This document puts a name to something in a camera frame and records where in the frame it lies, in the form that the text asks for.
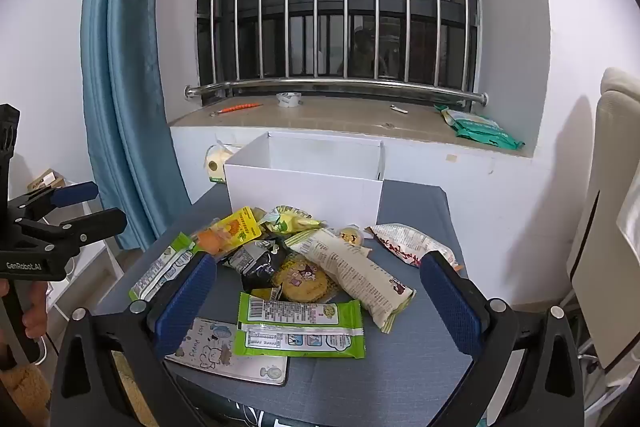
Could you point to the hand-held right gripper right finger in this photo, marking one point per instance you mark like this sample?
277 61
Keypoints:
450 307

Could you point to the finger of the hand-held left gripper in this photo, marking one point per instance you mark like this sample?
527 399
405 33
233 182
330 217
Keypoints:
97 223
75 194

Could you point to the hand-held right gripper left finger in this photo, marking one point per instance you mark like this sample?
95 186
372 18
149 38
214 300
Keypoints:
185 302

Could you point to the long green white snack packet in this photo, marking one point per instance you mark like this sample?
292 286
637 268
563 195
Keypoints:
160 267

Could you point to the white red printed snack packet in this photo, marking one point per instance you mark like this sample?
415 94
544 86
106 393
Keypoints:
410 244

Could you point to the black snack packet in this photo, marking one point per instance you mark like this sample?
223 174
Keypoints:
255 262

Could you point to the orange yellow snack packet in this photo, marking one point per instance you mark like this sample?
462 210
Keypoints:
232 229

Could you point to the long cream snack packet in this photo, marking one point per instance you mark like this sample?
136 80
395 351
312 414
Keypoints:
345 267

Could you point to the round yellow cracker packet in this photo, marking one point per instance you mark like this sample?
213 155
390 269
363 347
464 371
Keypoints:
300 282

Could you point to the small round yellow pastry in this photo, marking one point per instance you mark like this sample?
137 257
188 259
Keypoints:
351 237

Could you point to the yellow-green snack packet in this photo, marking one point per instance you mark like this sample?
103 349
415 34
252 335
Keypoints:
290 219

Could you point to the white cardboard box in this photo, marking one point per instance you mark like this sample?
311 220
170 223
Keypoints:
300 192

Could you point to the person's left hand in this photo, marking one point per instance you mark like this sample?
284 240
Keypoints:
35 307

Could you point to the small brown cardboard box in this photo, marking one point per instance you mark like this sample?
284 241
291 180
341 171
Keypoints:
45 181

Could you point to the white shelf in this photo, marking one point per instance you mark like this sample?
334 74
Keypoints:
95 267

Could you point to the phone with cartoon case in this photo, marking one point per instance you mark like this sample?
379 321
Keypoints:
225 357

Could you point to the yellow tissue pack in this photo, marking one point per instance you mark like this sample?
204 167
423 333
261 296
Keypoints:
215 164

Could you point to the blue curtain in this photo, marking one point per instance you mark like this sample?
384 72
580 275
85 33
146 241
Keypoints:
125 57

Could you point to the teal green pack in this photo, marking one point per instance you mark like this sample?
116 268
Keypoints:
492 138

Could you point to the orange pen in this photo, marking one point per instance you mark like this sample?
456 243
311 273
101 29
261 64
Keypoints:
240 108

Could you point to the light green pouch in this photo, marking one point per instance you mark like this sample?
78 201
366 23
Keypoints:
470 119

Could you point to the cream chair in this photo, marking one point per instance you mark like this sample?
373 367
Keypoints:
610 207

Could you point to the small white clip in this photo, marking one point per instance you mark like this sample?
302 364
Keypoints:
398 108

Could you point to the stone window sill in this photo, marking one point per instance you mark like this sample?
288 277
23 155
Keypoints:
350 123

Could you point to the clear tape roll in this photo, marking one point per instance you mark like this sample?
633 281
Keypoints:
289 100

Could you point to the steel window guard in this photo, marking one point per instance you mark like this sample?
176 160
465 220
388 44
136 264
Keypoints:
325 83

